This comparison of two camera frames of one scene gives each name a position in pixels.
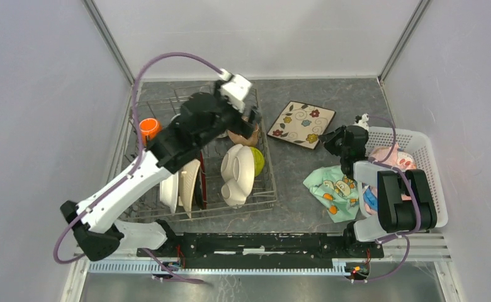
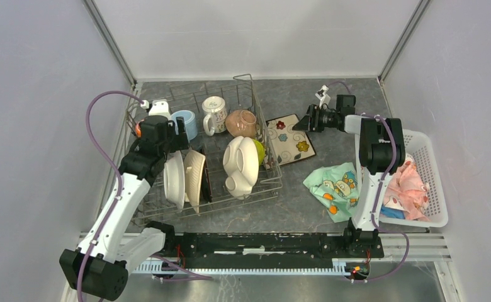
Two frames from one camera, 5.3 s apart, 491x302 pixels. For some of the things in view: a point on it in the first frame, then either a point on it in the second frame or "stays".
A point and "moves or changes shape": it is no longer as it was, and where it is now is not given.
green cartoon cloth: (338, 194) stays
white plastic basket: (418, 145) stays
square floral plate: (301, 124) moves or changes shape
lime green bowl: (259, 161) → (260, 151)
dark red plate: (199, 199) moves or changes shape
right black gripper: (327, 139) → (310, 123)
